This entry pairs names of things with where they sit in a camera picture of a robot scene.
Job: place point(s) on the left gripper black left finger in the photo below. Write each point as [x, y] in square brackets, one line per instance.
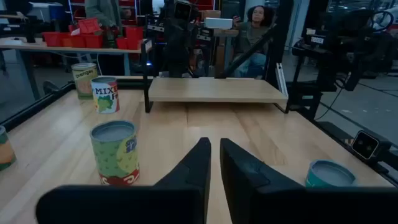
[186, 193]

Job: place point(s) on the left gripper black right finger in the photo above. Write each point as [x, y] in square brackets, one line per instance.
[248, 193]

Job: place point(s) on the green can with red band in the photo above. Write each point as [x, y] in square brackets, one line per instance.
[113, 155]

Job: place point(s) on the teal can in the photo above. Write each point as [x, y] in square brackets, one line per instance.
[329, 172]

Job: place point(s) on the white mixed fruit can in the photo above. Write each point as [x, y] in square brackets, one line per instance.
[104, 96]

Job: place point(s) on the pale green oranges can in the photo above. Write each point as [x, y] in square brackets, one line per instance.
[83, 84]

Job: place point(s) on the green and orange can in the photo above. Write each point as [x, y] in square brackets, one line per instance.
[6, 152]

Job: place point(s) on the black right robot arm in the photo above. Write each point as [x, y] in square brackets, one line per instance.
[182, 62]

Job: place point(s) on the black auxiliary robot arm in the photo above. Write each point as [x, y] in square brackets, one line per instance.
[351, 46]

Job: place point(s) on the cardboard box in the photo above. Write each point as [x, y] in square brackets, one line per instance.
[211, 14]

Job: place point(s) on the white rectangular box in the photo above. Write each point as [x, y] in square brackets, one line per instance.
[218, 23]

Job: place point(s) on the red plastic bin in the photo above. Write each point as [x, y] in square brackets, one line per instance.
[51, 39]
[126, 44]
[134, 32]
[93, 41]
[73, 41]
[89, 25]

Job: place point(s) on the person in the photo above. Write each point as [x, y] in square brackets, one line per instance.
[102, 12]
[252, 34]

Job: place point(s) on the silver aluminium profile bar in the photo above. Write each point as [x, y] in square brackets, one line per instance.
[281, 79]

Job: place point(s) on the wooden shelf with black frame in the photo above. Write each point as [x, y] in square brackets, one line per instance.
[214, 90]

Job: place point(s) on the small square black camera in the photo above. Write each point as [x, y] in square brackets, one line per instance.
[364, 144]

